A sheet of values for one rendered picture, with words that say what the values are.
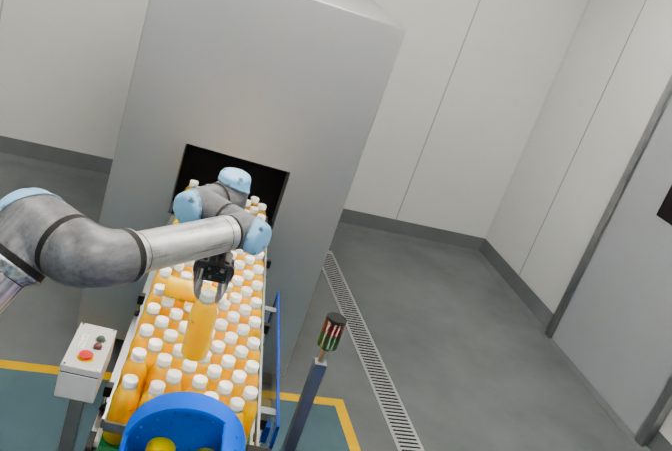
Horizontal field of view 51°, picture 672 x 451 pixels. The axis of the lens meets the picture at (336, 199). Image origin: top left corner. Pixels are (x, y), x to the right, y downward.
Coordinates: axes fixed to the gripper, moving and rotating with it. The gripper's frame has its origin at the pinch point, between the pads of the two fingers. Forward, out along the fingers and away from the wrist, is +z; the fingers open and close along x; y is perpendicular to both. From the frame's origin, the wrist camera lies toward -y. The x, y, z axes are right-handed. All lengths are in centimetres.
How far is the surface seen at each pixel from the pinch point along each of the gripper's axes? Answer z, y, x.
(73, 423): 50, 0, -27
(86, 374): 26.5, 6.0, -25.2
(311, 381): 37, -18, 37
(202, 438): 23.7, 24.0, 5.7
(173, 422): 20.5, 23.7, -1.7
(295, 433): 57, -17, 37
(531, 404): 164, -186, 220
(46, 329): 146, -155, -71
